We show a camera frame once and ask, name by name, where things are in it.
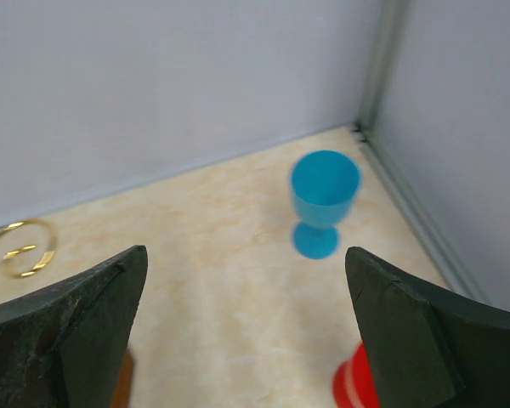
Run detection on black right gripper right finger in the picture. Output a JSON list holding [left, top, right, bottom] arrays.
[[345, 246, 510, 407]]

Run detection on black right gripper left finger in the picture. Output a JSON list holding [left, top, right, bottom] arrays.
[[0, 246, 147, 407]]

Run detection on red plastic wine glass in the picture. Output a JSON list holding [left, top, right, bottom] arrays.
[[331, 342, 380, 408]]

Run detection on cyan plastic wine glass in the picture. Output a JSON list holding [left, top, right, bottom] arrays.
[[289, 150, 362, 259]]

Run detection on gold wire wine glass rack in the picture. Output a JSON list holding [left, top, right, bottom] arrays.
[[0, 219, 137, 408]]

